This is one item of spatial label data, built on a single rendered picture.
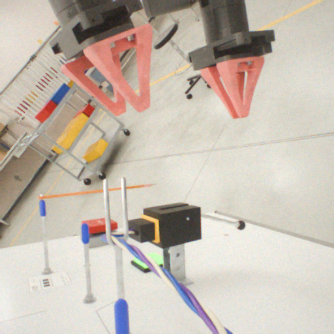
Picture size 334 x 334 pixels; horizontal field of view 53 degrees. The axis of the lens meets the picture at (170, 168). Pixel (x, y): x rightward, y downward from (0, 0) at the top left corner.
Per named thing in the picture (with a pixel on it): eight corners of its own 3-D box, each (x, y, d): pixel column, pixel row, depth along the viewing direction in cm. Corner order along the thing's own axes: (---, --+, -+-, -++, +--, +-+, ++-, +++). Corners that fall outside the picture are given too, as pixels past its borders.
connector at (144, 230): (176, 235, 39) (175, 218, 39) (139, 243, 36) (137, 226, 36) (162, 229, 41) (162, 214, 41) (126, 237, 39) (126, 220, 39)
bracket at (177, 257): (194, 283, 40) (192, 242, 39) (177, 289, 38) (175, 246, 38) (172, 271, 44) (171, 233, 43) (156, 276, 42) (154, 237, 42)
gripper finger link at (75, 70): (115, 125, 33) (69, 30, 30) (89, 128, 39) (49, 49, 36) (166, 97, 36) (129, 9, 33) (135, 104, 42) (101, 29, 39)
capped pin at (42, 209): (55, 272, 45) (49, 192, 44) (45, 276, 44) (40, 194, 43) (49, 269, 46) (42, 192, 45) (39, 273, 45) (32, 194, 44)
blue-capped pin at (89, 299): (98, 301, 36) (93, 223, 35) (85, 305, 35) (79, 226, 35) (94, 296, 38) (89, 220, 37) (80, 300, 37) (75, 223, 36)
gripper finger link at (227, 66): (237, 121, 41) (224, 42, 40) (201, 124, 47) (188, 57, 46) (273, 111, 45) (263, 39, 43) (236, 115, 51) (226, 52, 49)
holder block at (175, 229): (201, 239, 40) (201, 206, 40) (162, 249, 37) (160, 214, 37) (182, 231, 44) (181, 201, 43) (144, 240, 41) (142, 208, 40)
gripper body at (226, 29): (241, 49, 38) (229, -20, 37) (188, 67, 47) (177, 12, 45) (278, 44, 41) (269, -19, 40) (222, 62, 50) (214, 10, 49)
